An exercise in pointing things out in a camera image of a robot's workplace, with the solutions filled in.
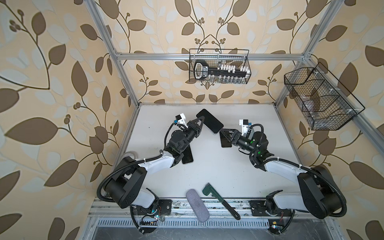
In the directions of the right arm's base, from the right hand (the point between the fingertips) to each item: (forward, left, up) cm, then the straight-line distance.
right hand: (222, 133), depth 78 cm
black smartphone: (-4, +19, -18) cm, 27 cm away
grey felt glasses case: (-31, +14, -18) cm, 38 cm away
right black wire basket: (+7, -50, +14) cm, 53 cm away
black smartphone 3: (+6, -5, -20) cm, 22 cm away
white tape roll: (-1, +54, -18) cm, 57 cm away
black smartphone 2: (+4, +7, +6) cm, 10 cm away
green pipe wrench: (-22, +8, -20) cm, 31 cm away
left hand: (+3, +8, +10) cm, 14 cm away
